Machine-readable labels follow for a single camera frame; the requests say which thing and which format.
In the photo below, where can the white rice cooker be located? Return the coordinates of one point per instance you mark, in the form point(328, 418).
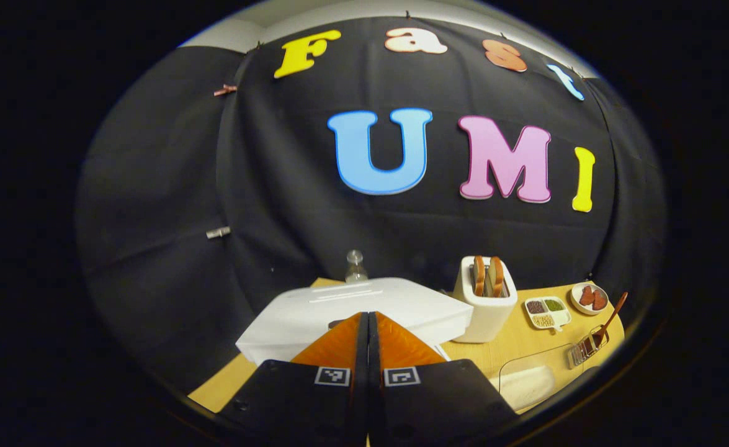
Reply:
point(370, 298)

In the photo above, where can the white rice heap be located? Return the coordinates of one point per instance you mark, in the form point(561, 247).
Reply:
point(528, 385)

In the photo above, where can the brown beans pile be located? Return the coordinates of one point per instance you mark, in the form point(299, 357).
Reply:
point(535, 307)

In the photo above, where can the bread slice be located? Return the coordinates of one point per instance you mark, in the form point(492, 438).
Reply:
point(479, 276)
point(496, 276)

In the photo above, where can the clear glass dish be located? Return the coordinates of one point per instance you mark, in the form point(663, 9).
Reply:
point(535, 357)

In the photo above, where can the small glass bottle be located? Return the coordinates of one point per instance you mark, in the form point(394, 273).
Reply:
point(356, 270)

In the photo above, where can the round white plate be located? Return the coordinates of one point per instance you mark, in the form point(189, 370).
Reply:
point(576, 307)

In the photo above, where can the red meat piece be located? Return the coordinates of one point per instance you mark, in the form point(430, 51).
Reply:
point(586, 296)
point(599, 300)

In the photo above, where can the silver clip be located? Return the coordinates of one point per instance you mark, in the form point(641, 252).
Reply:
point(218, 232)

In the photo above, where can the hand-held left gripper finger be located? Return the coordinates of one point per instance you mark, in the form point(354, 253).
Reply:
point(361, 372)
point(374, 372)

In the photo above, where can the white toaster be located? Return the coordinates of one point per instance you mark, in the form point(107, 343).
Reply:
point(485, 320)

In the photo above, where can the red clip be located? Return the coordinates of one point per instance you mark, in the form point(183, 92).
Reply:
point(225, 90)

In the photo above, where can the white divided dish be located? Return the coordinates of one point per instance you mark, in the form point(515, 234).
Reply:
point(561, 318)

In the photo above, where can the green beans pile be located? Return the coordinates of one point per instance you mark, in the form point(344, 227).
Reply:
point(554, 305)

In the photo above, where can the brown wooden spoon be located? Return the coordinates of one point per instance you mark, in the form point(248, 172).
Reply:
point(609, 320)

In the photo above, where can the black backdrop cloth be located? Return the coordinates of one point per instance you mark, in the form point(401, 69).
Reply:
point(165, 186)

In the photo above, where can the yellow soybeans pile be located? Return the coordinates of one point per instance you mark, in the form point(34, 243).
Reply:
point(543, 320)

